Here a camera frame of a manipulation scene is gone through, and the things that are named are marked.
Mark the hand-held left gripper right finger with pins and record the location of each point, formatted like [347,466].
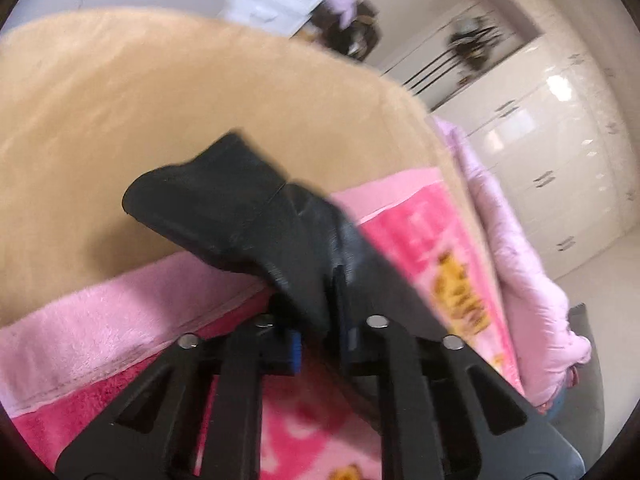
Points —
[348,340]

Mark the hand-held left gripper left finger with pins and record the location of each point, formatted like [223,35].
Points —
[294,356]

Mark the black leather garment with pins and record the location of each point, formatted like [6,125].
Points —
[240,210]

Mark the light pink quilt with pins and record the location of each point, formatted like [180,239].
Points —
[525,285]

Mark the pink printed blanket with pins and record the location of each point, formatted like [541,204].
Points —
[100,320]

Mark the grey padded headboard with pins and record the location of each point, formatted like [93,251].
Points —
[585,410]

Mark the beige plush bed cover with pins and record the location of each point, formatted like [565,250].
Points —
[150,110]

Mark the white wardrobe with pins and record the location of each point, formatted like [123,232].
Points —
[550,135]

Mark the brown bag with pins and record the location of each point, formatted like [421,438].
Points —
[362,32]

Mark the hanging dark bags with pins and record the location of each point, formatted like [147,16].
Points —
[470,42]

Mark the light purple garment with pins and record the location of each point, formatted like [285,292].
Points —
[342,2]

